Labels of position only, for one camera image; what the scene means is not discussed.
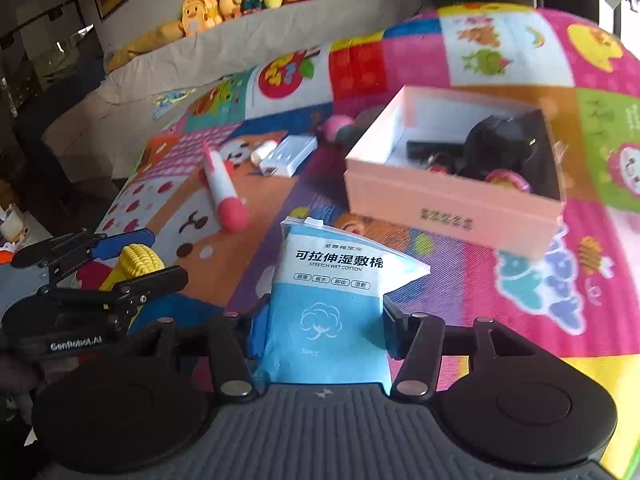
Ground pink headed doll figure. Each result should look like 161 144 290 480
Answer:
319 109 383 147

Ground pink round toy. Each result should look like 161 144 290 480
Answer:
484 169 533 195

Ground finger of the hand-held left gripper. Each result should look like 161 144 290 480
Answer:
11 228 157 270
37 266 190 313

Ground yellow corn toy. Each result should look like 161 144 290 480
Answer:
99 243 166 306

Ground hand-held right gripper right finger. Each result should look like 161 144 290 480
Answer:
382 295 527 402

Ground small white case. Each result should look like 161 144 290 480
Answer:
249 139 279 166

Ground dark cabinet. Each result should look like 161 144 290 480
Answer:
0 0 108 221

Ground long yellow plush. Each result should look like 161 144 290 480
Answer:
105 20 186 73

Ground pink cardboard box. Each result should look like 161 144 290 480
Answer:
344 85 568 261

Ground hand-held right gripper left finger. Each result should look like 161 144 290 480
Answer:
132 296 273 403

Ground black plush toy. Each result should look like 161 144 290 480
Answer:
459 109 547 182

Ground large yellow duck plush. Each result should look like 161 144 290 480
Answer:
180 0 223 38

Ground white pink pen toy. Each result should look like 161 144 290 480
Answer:
201 139 251 234

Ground colourful printed play mat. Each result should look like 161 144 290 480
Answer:
92 2 640 480

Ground white power bank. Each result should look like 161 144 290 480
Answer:
259 135 319 179

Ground blue white cotton pad packet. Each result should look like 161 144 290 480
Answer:
250 215 432 396

